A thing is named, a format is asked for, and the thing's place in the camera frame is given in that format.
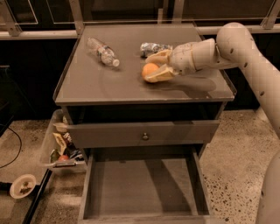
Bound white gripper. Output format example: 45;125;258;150
143;38;218;83

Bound black floor cable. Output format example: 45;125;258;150
0;123;23;170

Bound crushed foil snack bag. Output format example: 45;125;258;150
140;42;172;58

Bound red apple in bin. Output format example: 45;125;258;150
58;155;69;161

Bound open grey middle drawer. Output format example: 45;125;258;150
78;145;226;224

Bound metal guard rail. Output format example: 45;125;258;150
0;0;280;39

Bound yellow snack packet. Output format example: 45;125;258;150
53;133;67;155

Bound clear plastic water bottle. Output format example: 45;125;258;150
87;38;120;67

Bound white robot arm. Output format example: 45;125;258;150
143;23;280;224

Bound closed grey top drawer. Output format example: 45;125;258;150
67;120;220;149

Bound small white plate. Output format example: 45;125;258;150
10;174;36;200

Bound brass drawer knob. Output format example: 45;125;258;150
142;133;149;141

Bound grey drawer cabinet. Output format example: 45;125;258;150
52;23;237;224

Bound orange fruit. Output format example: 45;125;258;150
142;63;159;77

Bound clear plastic storage bin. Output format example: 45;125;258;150
39;109;87;175

